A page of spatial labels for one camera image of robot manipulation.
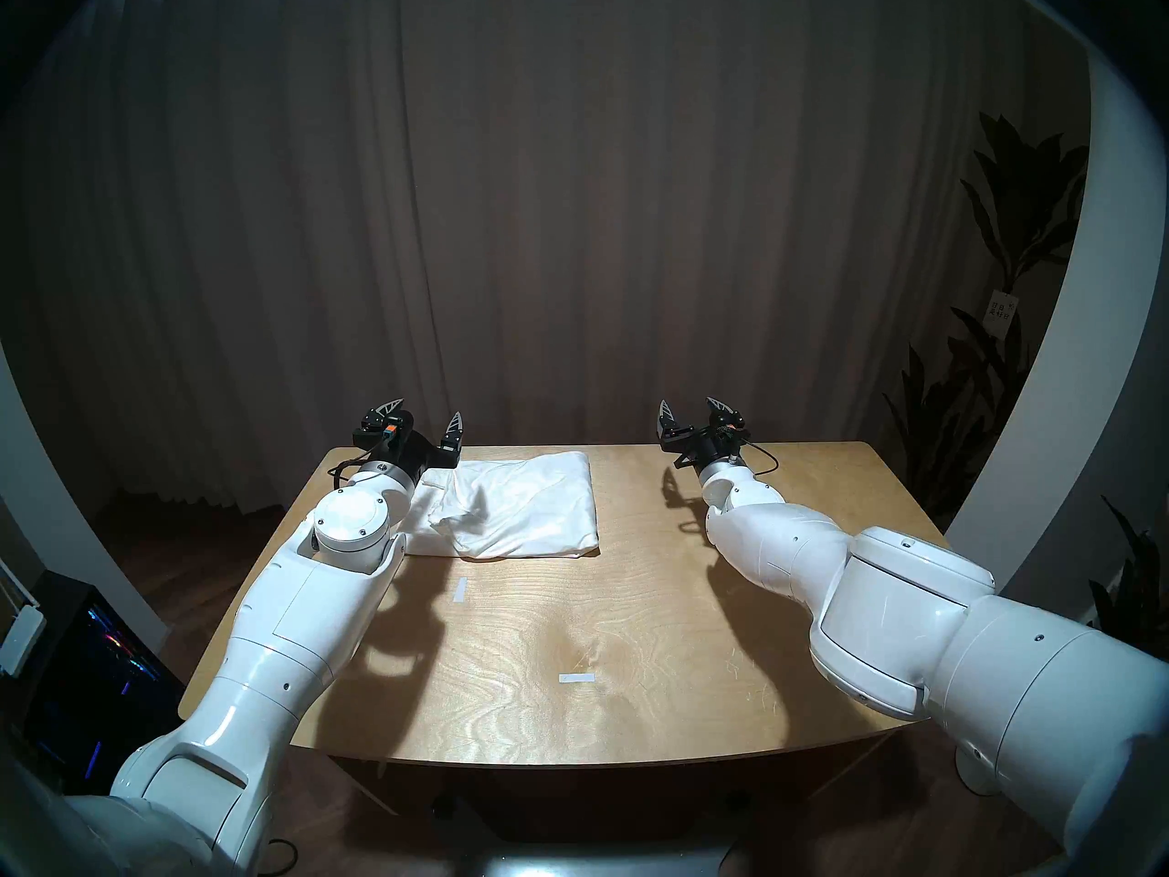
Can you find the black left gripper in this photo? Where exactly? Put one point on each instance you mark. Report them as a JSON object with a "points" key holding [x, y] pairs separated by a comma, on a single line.
{"points": [[406, 450]]}

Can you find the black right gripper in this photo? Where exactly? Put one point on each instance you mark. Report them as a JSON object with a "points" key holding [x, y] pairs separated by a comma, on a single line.
{"points": [[708, 444]]}

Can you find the white t-shirt with red print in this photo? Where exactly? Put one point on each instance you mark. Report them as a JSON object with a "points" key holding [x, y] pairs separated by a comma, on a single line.
{"points": [[530, 510]]}

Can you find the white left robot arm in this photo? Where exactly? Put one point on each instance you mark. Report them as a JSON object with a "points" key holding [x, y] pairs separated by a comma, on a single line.
{"points": [[292, 628]]}

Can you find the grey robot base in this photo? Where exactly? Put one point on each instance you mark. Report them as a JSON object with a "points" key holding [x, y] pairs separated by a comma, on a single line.
{"points": [[594, 861]]}

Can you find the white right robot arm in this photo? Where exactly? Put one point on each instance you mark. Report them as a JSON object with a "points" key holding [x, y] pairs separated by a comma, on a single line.
{"points": [[895, 601]]}

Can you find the brown pleated curtain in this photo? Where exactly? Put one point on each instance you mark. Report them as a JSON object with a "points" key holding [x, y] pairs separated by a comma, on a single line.
{"points": [[548, 199]]}

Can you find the tall dark leafy plant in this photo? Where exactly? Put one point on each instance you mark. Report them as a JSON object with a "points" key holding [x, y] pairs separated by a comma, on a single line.
{"points": [[1023, 190]]}

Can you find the black computer case with lights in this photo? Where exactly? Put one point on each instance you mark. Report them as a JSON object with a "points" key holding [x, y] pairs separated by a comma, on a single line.
{"points": [[100, 665]]}

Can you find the small white box device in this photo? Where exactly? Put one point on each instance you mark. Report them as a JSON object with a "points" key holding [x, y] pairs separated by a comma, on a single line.
{"points": [[20, 638]]}

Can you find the small dark potted plant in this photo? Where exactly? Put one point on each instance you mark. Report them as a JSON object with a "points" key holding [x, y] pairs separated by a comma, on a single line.
{"points": [[1137, 592]]}

